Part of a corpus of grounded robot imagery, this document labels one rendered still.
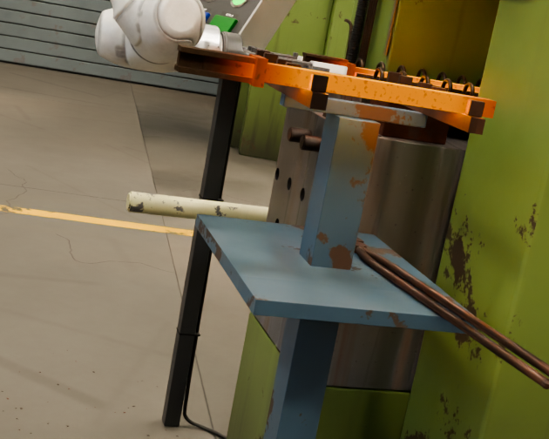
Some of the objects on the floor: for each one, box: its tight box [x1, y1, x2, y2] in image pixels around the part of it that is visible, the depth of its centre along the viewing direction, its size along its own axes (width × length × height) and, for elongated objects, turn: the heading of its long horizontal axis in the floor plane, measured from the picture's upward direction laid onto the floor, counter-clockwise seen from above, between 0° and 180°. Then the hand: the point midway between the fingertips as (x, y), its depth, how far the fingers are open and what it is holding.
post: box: [162, 78, 239, 427], centre depth 245 cm, size 4×4×108 cm
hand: (323, 70), depth 182 cm, fingers open, 7 cm apart
